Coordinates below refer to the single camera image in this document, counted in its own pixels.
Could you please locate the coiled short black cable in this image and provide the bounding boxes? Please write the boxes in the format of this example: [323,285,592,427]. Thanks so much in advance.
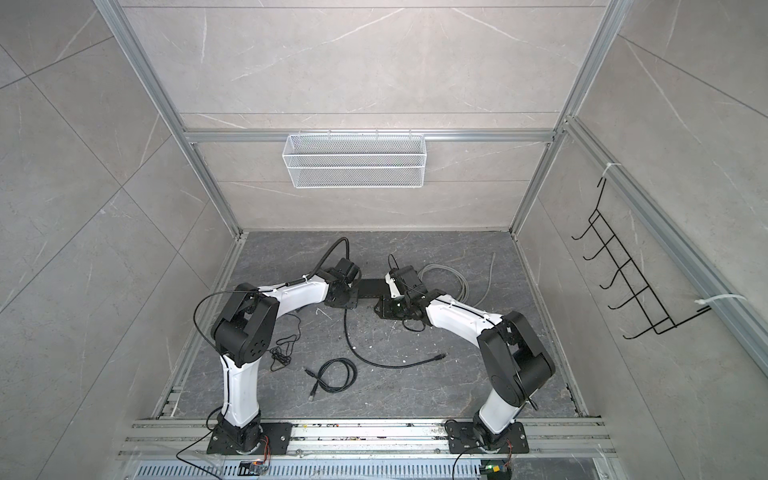
[304,357,359,402]

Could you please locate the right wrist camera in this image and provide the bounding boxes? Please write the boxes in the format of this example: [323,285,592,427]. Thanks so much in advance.
[384,273,403,299]

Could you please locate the grey ethernet cable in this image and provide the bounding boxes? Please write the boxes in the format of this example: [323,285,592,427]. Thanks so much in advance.
[416,251,497,310]

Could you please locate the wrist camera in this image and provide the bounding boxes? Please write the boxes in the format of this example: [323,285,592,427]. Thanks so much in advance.
[384,273,403,299]
[334,258,360,284]

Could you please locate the aluminium mounting rail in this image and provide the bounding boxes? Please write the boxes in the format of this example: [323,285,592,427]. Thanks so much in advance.
[117,418,617,460]

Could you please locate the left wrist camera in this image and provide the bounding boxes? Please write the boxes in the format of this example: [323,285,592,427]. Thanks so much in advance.
[334,258,360,284]

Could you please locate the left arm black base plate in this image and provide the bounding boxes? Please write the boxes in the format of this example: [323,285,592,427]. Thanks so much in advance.
[206,422,293,456]

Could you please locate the ribbed black network switch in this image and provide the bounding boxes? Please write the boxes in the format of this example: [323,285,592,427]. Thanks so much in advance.
[357,279,391,299]

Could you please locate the black wire hook rack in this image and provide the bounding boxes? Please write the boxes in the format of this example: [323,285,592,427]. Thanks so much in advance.
[571,178,712,340]

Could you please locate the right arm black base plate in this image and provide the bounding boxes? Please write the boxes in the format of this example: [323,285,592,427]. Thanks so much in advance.
[443,419,530,455]

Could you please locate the white wire mesh basket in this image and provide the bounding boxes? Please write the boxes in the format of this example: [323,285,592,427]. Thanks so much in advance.
[282,133,428,189]

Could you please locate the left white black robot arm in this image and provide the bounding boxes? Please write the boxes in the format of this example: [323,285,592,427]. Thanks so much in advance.
[210,237,359,453]

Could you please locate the long black ethernet cable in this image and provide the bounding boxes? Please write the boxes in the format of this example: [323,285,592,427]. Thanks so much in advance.
[343,307,447,370]

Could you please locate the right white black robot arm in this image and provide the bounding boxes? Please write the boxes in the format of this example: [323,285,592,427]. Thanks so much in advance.
[372,266,556,450]

